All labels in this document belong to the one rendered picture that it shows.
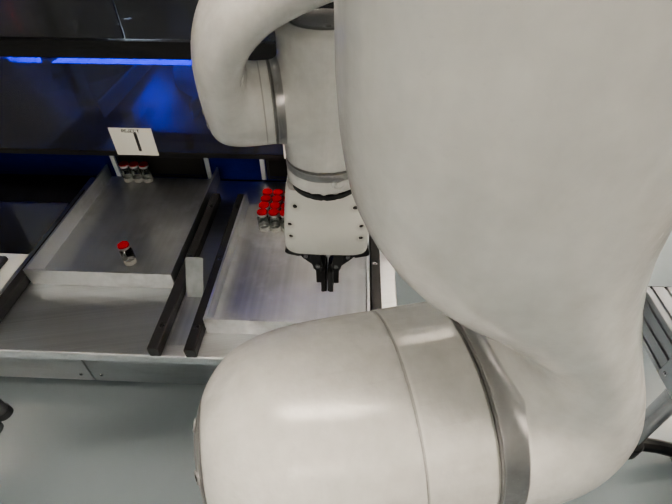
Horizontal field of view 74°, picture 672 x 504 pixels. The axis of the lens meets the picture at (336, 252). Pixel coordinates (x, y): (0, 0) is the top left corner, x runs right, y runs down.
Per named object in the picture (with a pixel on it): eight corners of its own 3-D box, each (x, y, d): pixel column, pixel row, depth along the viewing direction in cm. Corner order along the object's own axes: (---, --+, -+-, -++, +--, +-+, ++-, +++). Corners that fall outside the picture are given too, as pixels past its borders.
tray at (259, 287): (247, 204, 96) (245, 191, 94) (367, 207, 95) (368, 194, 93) (207, 332, 71) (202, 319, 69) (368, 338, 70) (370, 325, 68)
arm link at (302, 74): (282, 179, 43) (374, 169, 45) (268, 36, 34) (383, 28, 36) (273, 138, 49) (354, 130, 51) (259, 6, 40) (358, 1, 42)
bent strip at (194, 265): (193, 280, 80) (185, 256, 76) (209, 280, 80) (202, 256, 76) (168, 345, 70) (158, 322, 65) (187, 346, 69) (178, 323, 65)
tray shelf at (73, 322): (93, 183, 105) (90, 176, 104) (387, 190, 103) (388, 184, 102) (-41, 355, 70) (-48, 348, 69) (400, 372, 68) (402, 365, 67)
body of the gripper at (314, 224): (372, 153, 51) (367, 227, 59) (283, 151, 51) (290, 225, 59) (373, 191, 46) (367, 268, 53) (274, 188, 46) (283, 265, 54)
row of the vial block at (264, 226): (260, 225, 91) (257, 207, 87) (347, 228, 90) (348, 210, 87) (258, 232, 89) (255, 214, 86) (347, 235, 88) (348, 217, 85)
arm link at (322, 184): (368, 134, 50) (367, 158, 52) (290, 133, 50) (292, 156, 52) (369, 176, 44) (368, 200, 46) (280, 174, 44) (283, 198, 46)
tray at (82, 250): (110, 177, 104) (105, 164, 101) (220, 179, 103) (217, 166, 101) (32, 283, 79) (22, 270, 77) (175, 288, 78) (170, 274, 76)
